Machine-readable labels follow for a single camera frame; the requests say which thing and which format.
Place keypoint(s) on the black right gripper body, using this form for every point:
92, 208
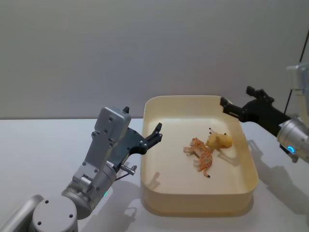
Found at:
262, 112

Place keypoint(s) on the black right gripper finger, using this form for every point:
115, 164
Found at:
230, 107
260, 94

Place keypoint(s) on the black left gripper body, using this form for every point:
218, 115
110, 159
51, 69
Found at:
129, 142

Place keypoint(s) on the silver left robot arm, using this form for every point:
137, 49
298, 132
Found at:
96, 149

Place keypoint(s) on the yellow animal toy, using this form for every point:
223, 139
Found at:
220, 142

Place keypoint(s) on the cream plastic bin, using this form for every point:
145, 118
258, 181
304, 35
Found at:
173, 169

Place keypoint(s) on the orange striped tiger toy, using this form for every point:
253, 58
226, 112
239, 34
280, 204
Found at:
204, 157

